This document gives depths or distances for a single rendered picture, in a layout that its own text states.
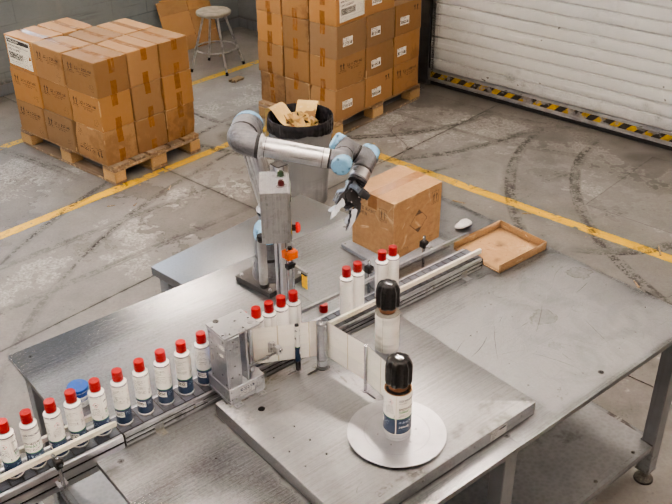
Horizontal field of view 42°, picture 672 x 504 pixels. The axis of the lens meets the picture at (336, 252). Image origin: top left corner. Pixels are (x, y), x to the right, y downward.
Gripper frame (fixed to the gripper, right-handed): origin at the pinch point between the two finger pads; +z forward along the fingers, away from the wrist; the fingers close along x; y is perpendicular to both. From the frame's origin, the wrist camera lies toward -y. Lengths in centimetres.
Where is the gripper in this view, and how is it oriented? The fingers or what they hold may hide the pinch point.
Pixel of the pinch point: (340, 221)
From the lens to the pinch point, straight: 327.9
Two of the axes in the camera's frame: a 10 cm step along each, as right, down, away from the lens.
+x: -7.2, -5.3, -4.4
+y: -5.7, 1.0, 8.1
